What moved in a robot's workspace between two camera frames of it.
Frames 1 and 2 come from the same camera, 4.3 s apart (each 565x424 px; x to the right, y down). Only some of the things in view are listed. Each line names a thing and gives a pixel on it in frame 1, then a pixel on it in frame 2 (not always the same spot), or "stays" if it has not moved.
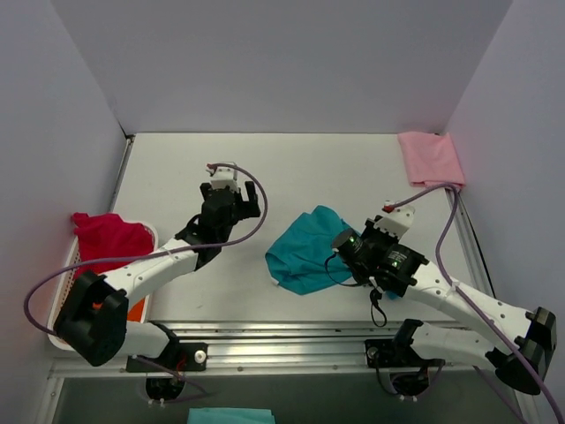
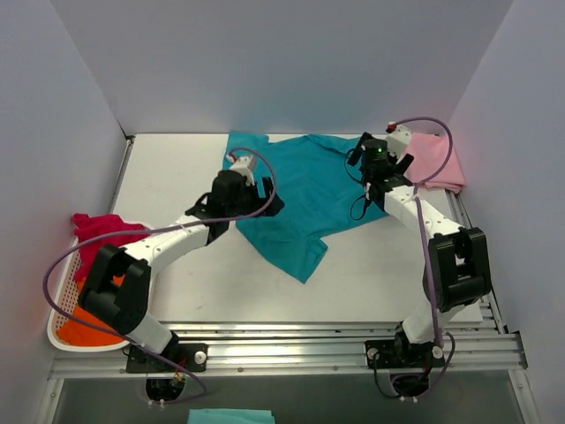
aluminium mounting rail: x=292 y=346 stays
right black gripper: x=371 y=227 → x=381 y=160
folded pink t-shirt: x=432 y=159 stays
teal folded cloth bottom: x=230 y=416 stays
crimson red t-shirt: x=109 y=236 stays
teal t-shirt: x=302 y=260 → x=321 y=190
